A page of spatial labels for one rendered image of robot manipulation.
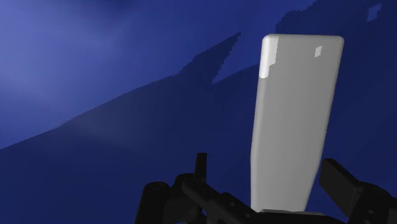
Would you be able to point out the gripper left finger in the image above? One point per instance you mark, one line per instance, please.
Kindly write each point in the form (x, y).
(198, 195)

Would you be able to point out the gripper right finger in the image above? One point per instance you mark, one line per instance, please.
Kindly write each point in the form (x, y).
(350, 186)

